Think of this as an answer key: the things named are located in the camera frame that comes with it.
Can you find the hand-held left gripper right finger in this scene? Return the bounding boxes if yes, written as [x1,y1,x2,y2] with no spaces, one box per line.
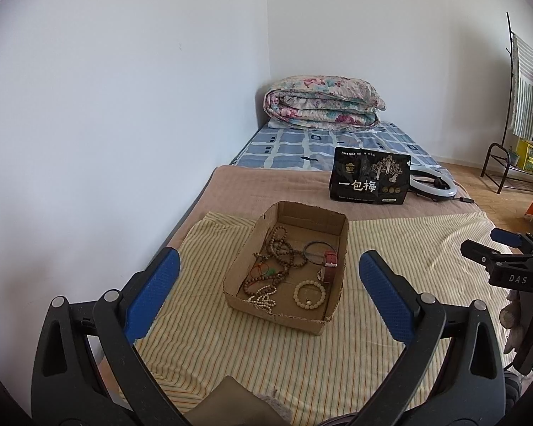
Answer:
[359,251,507,426]

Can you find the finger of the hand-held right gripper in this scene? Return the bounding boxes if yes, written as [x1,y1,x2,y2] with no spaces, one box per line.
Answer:
[491,228,533,249]
[461,240,516,272]

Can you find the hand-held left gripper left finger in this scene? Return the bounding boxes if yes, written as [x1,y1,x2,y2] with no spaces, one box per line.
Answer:
[31,247,192,426]

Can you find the red strap wristwatch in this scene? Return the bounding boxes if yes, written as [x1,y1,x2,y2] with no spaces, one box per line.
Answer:
[316,251,339,284]

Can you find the black bangle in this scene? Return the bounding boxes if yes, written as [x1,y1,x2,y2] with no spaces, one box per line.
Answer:
[304,240,332,267]

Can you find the cream bead bracelet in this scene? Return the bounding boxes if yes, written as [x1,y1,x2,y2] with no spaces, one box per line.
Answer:
[293,279,327,310]

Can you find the white pearl necklace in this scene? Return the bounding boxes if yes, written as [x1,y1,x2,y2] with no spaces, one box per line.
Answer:
[247,288,278,309]

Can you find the brown wooden bead necklace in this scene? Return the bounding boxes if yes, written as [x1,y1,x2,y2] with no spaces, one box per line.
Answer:
[243,225,309,300]

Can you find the cardboard box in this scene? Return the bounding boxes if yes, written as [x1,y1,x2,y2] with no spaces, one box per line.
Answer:
[223,201,350,335]

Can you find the person's right hand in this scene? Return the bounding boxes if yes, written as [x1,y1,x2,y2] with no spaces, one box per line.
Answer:
[501,292,533,353]

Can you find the yellow striped cloth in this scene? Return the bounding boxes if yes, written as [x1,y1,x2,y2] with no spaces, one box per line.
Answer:
[129,211,522,422]

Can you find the yellow crate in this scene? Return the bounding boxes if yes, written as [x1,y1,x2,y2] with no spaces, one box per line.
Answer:
[514,138,533,173]

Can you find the black clothes rack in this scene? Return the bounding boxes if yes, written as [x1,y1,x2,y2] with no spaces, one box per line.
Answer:
[480,12,533,195]

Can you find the black snack bag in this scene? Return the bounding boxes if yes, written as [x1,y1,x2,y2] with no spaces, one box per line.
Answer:
[329,146,411,205]

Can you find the person's striped dark pants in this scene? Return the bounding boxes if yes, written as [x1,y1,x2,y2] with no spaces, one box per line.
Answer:
[317,412,360,426]

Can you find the olive green cloth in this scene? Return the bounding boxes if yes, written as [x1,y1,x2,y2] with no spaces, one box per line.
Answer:
[191,375,289,426]

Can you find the tan blanket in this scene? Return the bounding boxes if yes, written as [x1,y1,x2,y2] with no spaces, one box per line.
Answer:
[166,165,485,249]

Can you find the striped hanging towel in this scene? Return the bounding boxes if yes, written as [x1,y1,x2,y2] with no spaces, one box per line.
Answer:
[510,33,533,136]

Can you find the blue checked bed sheet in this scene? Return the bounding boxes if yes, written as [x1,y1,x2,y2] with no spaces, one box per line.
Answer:
[228,121,447,174]

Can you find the folded floral quilt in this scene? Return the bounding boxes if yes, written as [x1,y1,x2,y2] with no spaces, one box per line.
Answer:
[263,76,387,130]

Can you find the white ring light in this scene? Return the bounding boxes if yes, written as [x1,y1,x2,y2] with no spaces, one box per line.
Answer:
[406,169,458,200]

